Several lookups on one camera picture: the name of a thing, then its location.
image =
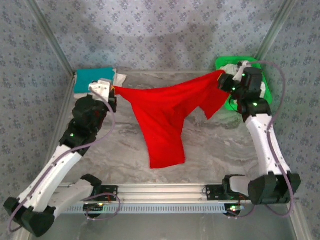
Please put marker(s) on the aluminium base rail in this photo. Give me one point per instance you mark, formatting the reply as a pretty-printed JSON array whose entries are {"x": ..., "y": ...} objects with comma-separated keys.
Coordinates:
[{"x": 160, "y": 193}]

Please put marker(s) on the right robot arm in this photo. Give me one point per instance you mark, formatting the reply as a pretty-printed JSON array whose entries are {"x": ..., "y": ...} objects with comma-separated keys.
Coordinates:
[{"x": 262, "y": 145}]

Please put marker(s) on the green plastic basket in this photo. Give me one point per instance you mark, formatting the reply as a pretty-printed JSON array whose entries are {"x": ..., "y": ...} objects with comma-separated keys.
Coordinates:
[{"x": 222, "y": 62}]

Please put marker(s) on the aluminium side rail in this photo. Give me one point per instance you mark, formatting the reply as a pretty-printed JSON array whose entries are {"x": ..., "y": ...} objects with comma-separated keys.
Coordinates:
[
  {"x": 63, "y": 110},
  {"x": 302, "y": 222}
]

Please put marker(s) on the folded white t-shirt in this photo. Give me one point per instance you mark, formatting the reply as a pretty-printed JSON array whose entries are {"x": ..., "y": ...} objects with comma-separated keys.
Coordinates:
[{"x": 121, "y": 78}]

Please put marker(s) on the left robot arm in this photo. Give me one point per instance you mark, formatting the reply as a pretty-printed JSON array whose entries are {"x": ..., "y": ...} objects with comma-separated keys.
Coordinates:
[{"x": 50, "y": 175}]

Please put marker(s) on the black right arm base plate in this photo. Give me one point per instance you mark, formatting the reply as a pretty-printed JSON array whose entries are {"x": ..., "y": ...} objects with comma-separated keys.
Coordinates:
[{"x": 215, "y": 192}]

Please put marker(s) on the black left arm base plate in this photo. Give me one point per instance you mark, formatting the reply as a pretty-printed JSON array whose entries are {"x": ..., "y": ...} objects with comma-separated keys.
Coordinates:
[{"x": 107, "y": 191}]

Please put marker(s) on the small circuit board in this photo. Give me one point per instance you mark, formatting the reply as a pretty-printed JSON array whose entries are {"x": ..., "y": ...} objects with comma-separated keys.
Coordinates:
[
  {"x": 233, "y": 208},
  {"x": 93, "y": 207}
]

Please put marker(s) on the aluminium frame post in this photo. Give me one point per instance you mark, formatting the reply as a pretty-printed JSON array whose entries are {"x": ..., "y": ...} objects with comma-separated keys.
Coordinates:
[
  {"x": 273, "y": 30},
  {"x": 50, "y": 35}
]

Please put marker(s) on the folded teal t-shirt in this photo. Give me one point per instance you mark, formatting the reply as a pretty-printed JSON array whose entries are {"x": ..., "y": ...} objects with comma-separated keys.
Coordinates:
[{"x": 83, "y": 80}]

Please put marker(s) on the red t-shirt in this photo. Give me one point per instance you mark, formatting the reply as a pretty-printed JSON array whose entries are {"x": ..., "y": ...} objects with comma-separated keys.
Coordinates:
[{"x": 160, "y": 120}]

